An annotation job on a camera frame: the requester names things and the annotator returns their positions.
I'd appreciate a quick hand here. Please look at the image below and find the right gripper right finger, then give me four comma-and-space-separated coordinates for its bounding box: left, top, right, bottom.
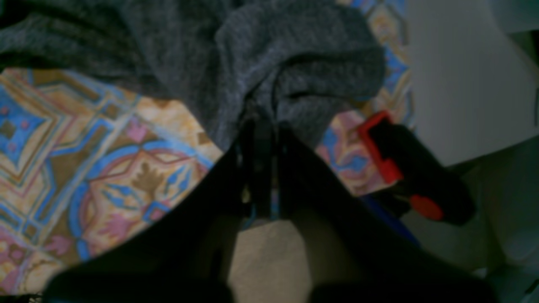
277, 124, 498, 303

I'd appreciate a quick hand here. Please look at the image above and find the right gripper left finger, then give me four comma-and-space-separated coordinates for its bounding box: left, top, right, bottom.
43, 119, 272, 303

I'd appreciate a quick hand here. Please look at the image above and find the grey t-shirt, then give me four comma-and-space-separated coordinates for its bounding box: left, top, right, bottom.
0, 0, 385, 150

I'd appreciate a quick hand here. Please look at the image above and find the red clamp bottom right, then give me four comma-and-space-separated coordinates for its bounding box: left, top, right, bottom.
356, 111, 477, 226

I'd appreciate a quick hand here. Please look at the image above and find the patterned tablecloth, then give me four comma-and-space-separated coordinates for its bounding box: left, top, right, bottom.
0, 0, 414, 295

